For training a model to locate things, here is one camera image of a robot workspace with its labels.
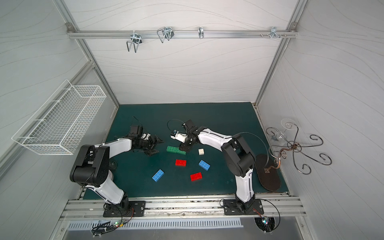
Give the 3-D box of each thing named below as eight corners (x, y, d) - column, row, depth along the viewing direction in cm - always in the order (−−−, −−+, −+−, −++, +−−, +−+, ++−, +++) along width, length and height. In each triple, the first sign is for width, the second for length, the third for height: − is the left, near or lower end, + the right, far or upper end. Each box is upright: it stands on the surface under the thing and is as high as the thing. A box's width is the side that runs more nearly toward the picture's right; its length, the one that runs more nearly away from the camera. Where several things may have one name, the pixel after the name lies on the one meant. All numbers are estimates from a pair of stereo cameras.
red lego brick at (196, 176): (191, 182, 84) (191, 180, 82) (189, 176, 86) (189, 175, 84) (202, 178, 85) (202, 177, 83) (201, 173, 87) (201, 171, 85)
